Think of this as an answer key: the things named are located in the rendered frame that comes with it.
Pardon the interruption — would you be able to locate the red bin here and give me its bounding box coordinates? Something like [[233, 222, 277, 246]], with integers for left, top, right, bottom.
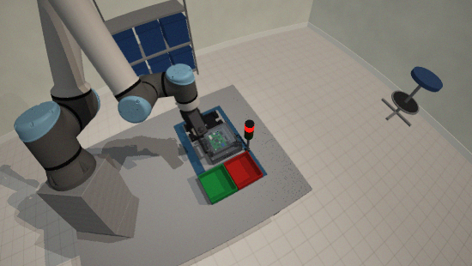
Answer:
[[224, 151, 263, 190]]

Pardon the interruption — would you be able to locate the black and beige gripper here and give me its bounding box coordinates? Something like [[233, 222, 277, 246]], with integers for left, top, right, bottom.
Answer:
[[179, 108, 206, 136]]

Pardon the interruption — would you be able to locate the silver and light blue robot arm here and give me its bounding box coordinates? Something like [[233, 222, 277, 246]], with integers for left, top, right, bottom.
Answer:
[[14, 0, 200, 191]]

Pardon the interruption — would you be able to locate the green bin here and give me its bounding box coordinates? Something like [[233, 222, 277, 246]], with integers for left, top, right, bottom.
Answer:
[[198, 164, 238, 204]]

